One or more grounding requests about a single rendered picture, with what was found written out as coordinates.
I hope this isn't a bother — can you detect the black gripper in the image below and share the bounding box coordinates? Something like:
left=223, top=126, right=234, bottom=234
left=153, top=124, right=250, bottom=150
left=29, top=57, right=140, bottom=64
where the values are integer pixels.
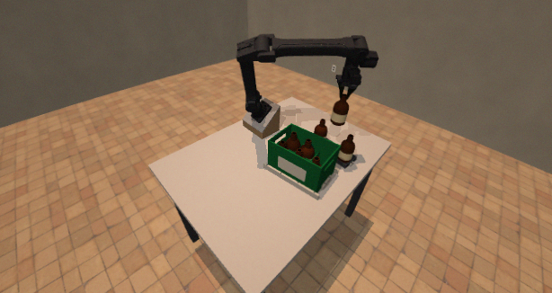
left=335, top=66, right=357, bottom=100

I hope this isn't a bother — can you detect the green plastic crate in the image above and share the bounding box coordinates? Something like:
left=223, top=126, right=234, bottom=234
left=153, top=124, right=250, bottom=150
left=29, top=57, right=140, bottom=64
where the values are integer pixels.
left=268, top=126, right=341, bottom=192

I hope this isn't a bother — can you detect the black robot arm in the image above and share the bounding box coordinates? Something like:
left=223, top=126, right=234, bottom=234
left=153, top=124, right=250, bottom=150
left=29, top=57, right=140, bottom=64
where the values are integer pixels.
left=236, top=34, right=378, bottom=123

